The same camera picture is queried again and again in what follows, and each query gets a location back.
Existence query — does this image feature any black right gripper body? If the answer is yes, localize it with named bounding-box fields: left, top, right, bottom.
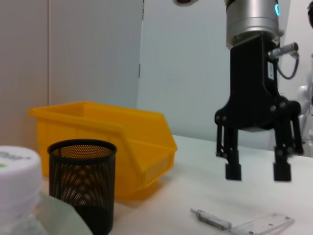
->
left=214, top=32, right=301, bottom=133

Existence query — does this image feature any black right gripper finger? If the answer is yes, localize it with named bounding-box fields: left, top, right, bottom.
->
left=272, top=119, right=304, bottom=183
left=215, top=124, right=243, bottom=182

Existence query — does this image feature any clear water bottle green label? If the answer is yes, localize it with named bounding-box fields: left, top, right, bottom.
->
left=0, top=145, right=49, bottom=235

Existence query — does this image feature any silver pen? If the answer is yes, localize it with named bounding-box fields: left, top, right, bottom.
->
left=190, top=208, right=233, bottom=231

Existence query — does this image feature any transparent plastic ruler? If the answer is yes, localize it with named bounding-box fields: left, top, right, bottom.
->
left=227, top=213, right=295, bottom=235

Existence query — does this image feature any black mesh pen holder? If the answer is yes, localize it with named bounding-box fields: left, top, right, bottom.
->
left=47, top=139, right=117, bottom=235

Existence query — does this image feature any green glass fruit plate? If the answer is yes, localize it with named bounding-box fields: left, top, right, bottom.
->
left=31, top=192, right=95, bottom=235

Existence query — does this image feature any white background machine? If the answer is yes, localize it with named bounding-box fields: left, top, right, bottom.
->
left=297, top=52, right=313, bottom=145

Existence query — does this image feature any yellow plastic bin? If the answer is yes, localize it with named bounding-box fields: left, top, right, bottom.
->
left=27, top=100, right=178, bottom=199

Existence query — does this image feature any right arm cable with plugs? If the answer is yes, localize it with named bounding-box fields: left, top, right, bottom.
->
left=268, top=43, right=300, bottom=80

